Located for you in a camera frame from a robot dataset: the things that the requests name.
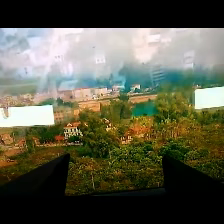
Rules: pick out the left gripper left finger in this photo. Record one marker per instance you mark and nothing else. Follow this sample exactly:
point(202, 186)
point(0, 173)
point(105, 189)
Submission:
point(43, 180)

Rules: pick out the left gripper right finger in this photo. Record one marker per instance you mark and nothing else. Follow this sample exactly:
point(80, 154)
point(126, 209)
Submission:
point(186, 180)

